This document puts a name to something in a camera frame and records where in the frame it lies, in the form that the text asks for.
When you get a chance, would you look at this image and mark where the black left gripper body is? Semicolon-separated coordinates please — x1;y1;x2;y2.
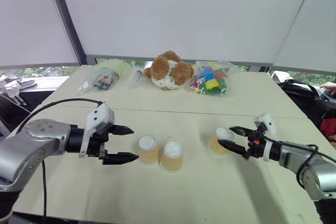
86;123;117;160

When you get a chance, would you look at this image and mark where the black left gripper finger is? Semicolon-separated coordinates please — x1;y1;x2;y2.
113;124;135;136
101;149;140;166

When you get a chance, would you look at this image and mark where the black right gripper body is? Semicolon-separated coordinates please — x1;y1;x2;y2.
243;123;266;161

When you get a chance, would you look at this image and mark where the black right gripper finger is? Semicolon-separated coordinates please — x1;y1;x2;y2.
217;139;249;156
229;126;254;137

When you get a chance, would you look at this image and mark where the tan paper cup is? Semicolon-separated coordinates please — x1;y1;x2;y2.
138;135;160;169
159;141;184;175
209;127;235;158

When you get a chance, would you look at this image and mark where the clear plastic syringe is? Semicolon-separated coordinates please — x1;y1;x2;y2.
127;69;144;89

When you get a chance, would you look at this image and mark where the clear bag of small parts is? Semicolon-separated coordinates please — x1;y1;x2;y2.
76;59;126;96

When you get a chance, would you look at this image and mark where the clear bag of colourful blocks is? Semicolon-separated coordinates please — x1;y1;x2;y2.
189;60;241;97

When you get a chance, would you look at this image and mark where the black bag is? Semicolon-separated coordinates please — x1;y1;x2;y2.
276;79;336;138

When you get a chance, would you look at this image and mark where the red cloth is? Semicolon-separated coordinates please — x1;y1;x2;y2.
319;118;336;139

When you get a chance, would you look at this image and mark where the brown and white plush toy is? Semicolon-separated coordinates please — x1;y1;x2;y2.
144;50;195;91

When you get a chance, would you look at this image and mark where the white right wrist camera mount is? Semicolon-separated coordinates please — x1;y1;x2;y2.
254;112;278;162

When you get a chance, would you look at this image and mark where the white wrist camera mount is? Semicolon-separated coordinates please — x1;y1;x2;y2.
78;102;116;158
254;112;278;162

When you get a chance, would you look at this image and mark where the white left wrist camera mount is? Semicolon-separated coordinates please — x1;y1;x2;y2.
78;102;116;158

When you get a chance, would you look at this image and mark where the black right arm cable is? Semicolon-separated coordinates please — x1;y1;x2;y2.
267;136;336;183

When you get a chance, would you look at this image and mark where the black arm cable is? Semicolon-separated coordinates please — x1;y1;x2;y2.
16;98;105;224
267;136;336;183

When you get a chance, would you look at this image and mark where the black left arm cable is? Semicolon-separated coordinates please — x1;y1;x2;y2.
16;98;105;224

